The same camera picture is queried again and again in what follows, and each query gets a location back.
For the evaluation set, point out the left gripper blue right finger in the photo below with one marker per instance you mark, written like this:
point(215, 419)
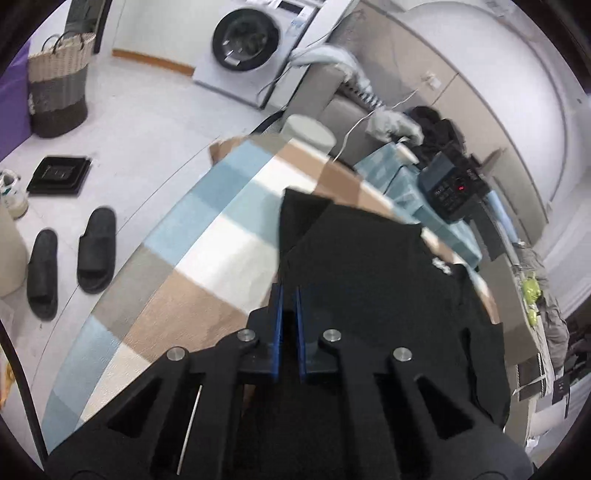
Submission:
point(301, 332)

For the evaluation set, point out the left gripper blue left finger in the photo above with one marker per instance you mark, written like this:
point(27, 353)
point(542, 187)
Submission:
point(261, 338)

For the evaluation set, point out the black knit garment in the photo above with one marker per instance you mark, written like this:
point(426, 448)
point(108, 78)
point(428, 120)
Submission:
point(376, 281)

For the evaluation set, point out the black clothes pile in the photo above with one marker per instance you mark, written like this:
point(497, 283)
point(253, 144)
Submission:
point(438, 133)

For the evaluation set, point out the plaid checkered table cloth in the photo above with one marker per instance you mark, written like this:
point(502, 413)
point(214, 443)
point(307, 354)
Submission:
point(209, 262)

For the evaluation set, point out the black slipper right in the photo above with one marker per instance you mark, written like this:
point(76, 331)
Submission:
point(97, 251)

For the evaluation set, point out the black slipper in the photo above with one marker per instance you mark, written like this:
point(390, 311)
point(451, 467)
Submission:
point(42, 276)
point(97, 251)

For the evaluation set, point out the teal checkered cloth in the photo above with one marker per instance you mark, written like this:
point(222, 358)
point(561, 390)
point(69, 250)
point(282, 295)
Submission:
point(393, 171)

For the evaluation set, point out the black electronic cooker device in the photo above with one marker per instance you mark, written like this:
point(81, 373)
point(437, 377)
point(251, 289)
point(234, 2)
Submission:
point(451, 182)

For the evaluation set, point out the white round stool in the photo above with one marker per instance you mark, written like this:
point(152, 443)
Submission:
point(308, 131)

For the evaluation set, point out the yellow-green toy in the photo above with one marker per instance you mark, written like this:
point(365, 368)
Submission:
point(531, 292)

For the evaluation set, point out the black slipper left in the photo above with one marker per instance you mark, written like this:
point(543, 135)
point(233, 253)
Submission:
point(42, 276)

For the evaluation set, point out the grey crumpled garment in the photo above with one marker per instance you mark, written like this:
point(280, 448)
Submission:
point(384, 124)

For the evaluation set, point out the beige trash bin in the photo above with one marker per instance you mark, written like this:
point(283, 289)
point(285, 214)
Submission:
point(13, 255)

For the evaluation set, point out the black plastic tray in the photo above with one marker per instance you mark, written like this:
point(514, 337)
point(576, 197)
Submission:
point(59, 176)

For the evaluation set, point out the white front-load washing machine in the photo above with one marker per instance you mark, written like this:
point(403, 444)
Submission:
point(248, 46)

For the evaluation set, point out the light blue blanket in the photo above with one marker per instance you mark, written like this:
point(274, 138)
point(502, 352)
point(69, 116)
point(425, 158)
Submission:
point(338, 57)

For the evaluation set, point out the grey sofa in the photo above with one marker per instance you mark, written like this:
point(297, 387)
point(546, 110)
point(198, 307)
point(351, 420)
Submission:
point(325, 93)

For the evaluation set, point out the purple bag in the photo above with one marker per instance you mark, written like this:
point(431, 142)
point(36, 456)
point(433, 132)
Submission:
point(14, 112)

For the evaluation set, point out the woven laundry basket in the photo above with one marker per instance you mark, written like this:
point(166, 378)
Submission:
point(57, 77)

